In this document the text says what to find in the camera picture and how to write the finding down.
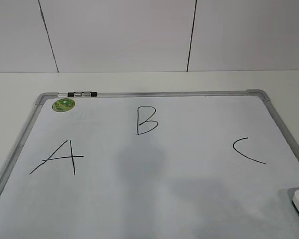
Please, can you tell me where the black silver hanging clip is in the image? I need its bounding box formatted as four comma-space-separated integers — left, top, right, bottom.
67, 91, 97, 98

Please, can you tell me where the green round magnet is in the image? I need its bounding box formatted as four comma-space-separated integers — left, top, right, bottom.
52, 98, 75, 113

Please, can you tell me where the white whiteboard with grey frame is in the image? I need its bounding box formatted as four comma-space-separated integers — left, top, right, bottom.
0, 90, 299, 239

